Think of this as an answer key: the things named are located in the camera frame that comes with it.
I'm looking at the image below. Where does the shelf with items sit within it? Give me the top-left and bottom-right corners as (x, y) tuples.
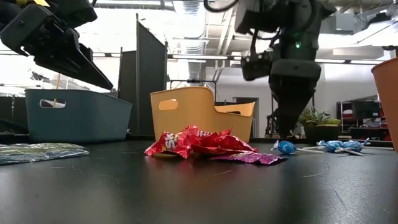
(336, 98), (393, 141)

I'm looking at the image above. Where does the small potted succulent plant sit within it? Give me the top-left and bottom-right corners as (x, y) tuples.
(297, 106), (342, 146)

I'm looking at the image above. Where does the yellow tape tag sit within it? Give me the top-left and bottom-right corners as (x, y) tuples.
(15, 0), (50, 7)

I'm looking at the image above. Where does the silver flexible ventilation duct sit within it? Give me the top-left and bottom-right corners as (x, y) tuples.
(182, 0), (208, 81)

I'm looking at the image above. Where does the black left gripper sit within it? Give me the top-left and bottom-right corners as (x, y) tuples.
(0, 0), (114, 91)

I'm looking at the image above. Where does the purple Skittles candy packet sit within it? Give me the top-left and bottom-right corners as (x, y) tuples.
(210, 151), (286, 166)

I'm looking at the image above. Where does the blue-grey plastic bin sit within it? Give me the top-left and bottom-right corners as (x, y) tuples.
(24, 88), (134, 144)

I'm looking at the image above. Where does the black partition panel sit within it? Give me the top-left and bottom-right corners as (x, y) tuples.
(117, 12), (169, 137)

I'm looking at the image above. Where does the orange plastic bin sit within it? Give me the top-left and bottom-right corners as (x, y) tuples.
(370, 57), (398, 154)

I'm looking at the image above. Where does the long ceiling light strip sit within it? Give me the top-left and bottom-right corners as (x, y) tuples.
(167, 54), (384, 65)

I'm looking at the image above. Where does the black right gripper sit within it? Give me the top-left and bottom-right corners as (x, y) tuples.
(267, 29), (323, 138)

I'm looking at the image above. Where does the yellow plastic bin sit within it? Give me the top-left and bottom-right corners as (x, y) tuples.
(149, 86), (256, 144)

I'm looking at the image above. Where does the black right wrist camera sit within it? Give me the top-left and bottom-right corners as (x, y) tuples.
(240, 50), (275, 82)

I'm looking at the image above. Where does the black metal stand frame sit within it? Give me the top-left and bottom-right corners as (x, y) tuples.
(264, 93), (280, 138)
(169, 78), (219, 103)

